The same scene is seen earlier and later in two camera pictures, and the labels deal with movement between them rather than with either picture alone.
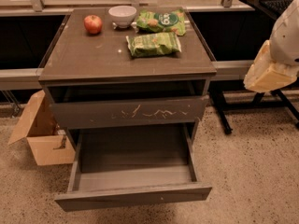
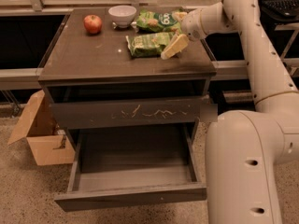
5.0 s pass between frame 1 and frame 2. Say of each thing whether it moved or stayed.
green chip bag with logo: stayed
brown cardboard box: stayed
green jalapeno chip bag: stayed
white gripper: moved
